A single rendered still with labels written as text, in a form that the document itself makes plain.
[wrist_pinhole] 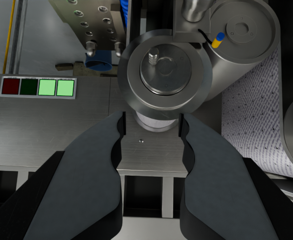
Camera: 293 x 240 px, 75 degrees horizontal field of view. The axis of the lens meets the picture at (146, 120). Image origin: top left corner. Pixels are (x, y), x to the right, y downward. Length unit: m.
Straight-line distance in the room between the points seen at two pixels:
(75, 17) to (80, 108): 0.26
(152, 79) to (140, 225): 0.48
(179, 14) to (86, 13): 0.33
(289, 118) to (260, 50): 0.11
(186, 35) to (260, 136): 0.22
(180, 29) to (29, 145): 0.58
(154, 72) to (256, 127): 0.22
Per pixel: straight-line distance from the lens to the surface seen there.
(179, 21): 0.31
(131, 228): 0.66
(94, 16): 0.59
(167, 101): 0.28
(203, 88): 0.31
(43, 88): 0.72
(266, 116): 0.38
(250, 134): 0.42
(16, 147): 0.74
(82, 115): 0.65
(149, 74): 0.28
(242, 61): 0.34
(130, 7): 0.37
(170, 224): 0.66
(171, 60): 0.30
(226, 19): 0.37
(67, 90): 0.68
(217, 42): 0.27
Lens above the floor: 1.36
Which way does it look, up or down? 8 degrees down
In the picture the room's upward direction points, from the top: 178 degrees counter-clockwise
